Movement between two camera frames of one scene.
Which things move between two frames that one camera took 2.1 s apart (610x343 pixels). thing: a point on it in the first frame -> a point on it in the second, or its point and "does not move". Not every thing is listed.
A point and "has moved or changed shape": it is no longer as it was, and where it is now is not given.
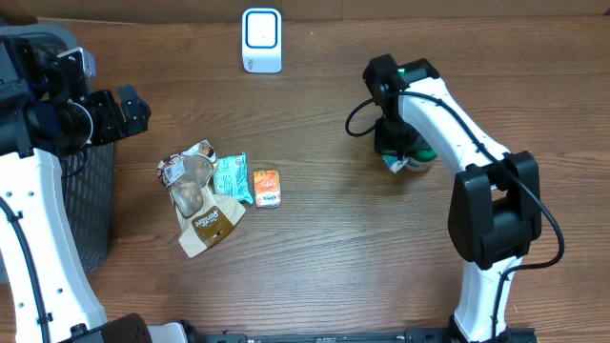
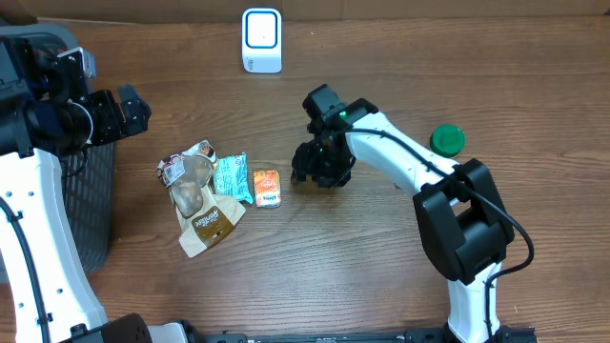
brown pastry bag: x=204 y=215 does not move
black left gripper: x=115 y=124 does not move
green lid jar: x=421 y=160 has moved or changed shape
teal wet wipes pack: x=231 y=176 does not move
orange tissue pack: x=268 y=188 does not move
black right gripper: x=387 y=143 -> x=311 y=167
